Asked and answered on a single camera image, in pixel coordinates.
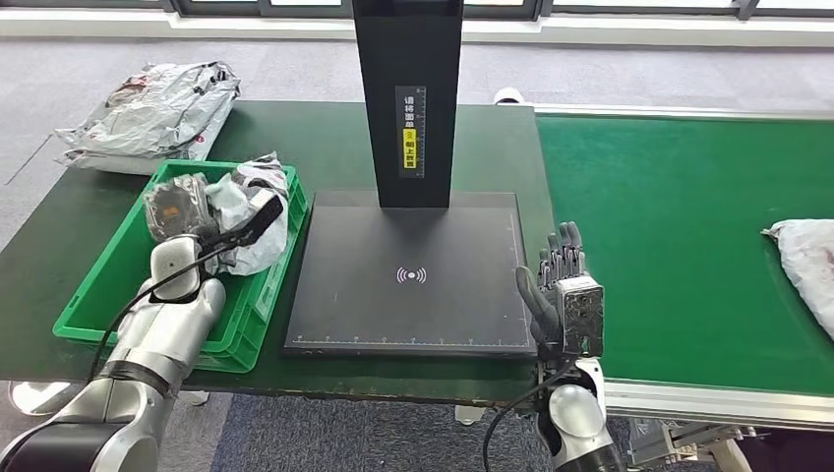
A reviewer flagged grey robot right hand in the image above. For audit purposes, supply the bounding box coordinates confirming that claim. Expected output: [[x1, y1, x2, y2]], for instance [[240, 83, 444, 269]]
[[514, 221, 586, 348]]

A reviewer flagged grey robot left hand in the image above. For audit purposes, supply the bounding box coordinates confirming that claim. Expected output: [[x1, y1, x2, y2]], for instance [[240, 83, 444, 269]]
[[143, 172, 219, 246]]

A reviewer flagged white parcel bag red dot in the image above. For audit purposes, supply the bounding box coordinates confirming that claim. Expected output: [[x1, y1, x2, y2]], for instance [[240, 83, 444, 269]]
[[205, 151, 291, 277]]

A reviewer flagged grey parcel bag faded print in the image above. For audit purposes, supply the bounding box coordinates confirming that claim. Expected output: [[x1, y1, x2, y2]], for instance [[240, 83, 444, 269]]
[[760, 218, 834, 341]]

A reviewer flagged crumpled grey parcel bag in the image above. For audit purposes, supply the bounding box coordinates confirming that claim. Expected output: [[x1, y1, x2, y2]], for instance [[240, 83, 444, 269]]
[[59, 97, 234, 176], [55, 61, 242, 159]]

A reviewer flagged black inbound scanner machine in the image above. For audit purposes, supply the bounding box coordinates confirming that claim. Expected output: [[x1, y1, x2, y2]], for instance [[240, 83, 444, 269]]
[[281, 0, 539, 360]]

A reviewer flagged green conveyor belt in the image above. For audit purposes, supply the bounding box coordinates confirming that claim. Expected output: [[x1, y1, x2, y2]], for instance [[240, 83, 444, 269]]
[[535, 113, 834, 397]]

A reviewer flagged green plastic crate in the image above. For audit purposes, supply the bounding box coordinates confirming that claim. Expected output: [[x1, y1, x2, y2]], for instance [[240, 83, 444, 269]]
[[51, 159, 309, 376]]

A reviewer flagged dark green table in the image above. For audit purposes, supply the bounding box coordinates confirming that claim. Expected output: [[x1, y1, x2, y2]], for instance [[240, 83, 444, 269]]
[[0, 98, 555, 408]]

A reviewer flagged black yellow label sticker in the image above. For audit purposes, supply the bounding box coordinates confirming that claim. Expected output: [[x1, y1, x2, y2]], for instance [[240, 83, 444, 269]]
[[394, 85, 428, 180]]

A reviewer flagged chrome round base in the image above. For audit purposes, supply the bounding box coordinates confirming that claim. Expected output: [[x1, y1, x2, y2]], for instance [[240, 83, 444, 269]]
[[7, 381, 73, 416]]

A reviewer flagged white window sill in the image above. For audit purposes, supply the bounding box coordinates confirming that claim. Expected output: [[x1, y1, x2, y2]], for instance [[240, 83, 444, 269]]
[[0, 7, 834, 50]]

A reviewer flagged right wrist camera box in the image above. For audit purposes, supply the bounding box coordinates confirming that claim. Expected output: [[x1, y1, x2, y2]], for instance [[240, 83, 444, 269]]
[[555, 274, 605, 358]]

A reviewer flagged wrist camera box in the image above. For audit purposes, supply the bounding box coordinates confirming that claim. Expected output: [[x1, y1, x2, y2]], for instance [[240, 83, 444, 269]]
[[555, 274, 605, 358], [217, 194, 286, 249]]

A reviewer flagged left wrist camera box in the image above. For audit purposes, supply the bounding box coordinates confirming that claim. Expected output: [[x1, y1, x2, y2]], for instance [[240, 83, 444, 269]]
[[217, 194, 286, 249]]

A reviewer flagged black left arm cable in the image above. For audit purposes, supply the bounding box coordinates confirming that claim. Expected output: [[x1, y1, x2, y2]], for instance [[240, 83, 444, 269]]
[[88, 241, 262, 385]]

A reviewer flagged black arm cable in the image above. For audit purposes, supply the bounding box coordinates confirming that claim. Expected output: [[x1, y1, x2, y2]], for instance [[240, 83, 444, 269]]
[[88, 241, 262, 385], [482, 354, 581, 472]]

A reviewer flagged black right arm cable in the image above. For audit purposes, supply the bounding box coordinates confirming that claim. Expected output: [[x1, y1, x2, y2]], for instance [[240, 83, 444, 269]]
[[482, 354, 581, 472]]

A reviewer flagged metal conveyor bracket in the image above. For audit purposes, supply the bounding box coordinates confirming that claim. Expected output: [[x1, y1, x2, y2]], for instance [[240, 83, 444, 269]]
[[628, 416, 757, 472]]

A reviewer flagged aluminium conveyor frame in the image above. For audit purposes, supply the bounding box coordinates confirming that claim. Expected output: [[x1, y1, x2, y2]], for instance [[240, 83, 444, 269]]
[[530, 102, 834, 432]]

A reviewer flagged dark window frame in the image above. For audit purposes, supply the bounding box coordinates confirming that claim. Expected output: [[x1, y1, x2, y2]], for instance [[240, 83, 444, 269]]
[[0, 0, 834, 21]]

